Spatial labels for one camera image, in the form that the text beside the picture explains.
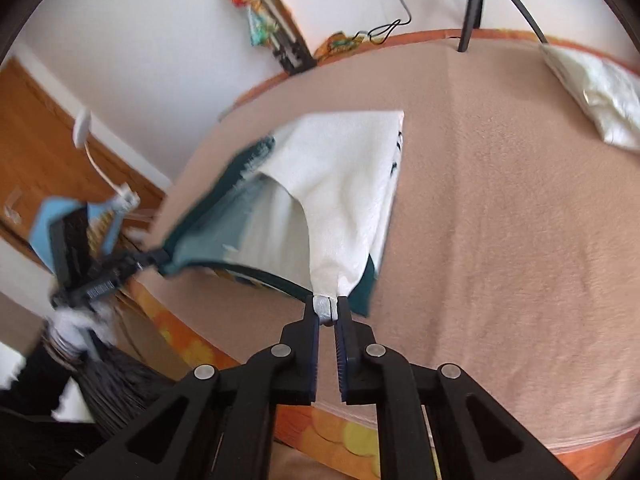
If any person's left hand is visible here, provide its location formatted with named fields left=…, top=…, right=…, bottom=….
left=47, top=302, right=118, bottom=353

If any small colourful cloth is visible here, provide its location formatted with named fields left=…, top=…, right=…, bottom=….
left=315, top=30, right=371, bottom=58

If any leopard print cloth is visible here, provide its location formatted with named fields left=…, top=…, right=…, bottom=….
left=87, top=210, right=113, bottom=256

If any white folded cloth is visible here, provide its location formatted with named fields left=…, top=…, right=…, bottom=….
left=540, top=42, right=640, bottom=153

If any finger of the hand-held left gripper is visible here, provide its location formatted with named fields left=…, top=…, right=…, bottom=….
left=115, top=247, right=170, bottom=276

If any bed with orange patterned sheet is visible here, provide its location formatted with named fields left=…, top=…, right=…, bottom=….
left=132, top=27, right=640, bottom=480

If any white clip lamp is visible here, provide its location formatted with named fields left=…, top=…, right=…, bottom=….
left=72, top=109, right=141, bottom=213

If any colourful scarf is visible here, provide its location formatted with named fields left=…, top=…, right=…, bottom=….
left=220, top=0, right=281, bottom=48

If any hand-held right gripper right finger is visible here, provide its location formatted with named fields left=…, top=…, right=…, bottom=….
left=334, top=296, right=581, bottom=480

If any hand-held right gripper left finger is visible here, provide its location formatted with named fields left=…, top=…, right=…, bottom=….
left=65, top=297, right=321, bottom=480

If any ring light on black tripod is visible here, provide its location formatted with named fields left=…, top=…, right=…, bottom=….
left=457, top=0, right=548, bottom=53

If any blue chair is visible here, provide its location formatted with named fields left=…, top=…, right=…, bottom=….
left=27, top=195, right=123, bottom=273

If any folded tripod stand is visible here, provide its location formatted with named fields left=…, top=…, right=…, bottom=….
left=235, top=0, right=318, bottom=73

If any teal and cream tree-print t-shirt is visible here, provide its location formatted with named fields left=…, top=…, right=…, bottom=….
left=160, top=110, right=406, bottom=318

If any person's dark clothing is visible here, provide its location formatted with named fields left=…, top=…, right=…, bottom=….
left=0, top=350, right=106, bottom=480

